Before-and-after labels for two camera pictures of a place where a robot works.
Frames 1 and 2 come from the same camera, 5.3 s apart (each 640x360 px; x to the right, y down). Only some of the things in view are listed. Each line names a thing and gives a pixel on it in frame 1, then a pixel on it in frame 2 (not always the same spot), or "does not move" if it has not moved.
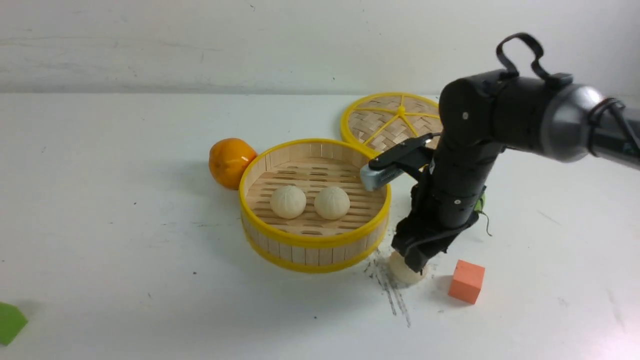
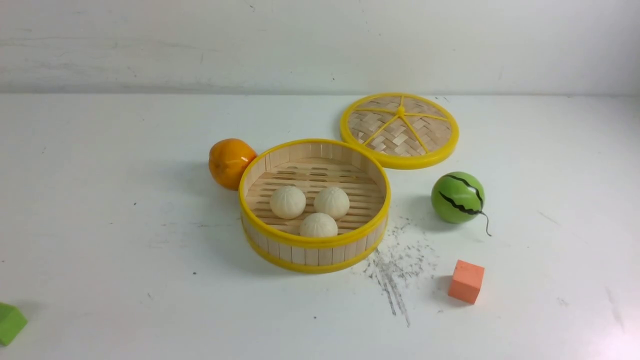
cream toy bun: [400, 272] to [318, 224]
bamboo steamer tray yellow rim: [303, 208] does not move
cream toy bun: [288, 202] does not move
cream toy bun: [332, 203] does not move
